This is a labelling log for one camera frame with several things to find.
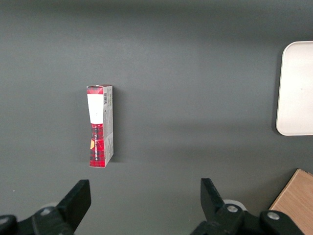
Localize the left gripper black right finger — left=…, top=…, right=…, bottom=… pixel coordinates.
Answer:
left=190, top=178, right=305, bottom=235

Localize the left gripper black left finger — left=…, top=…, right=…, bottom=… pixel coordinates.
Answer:
left=0, top=179, right=92, bottom=235

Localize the wooden board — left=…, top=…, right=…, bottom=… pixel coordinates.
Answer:
left=268, top=168, right=313, bottom=235

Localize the red plaid cardboard box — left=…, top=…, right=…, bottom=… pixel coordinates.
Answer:
left=86, top=84, right=114, bottom=169

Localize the white plastic tray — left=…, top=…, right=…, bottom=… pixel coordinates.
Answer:
left=275, top=41, right=313, bottom=136

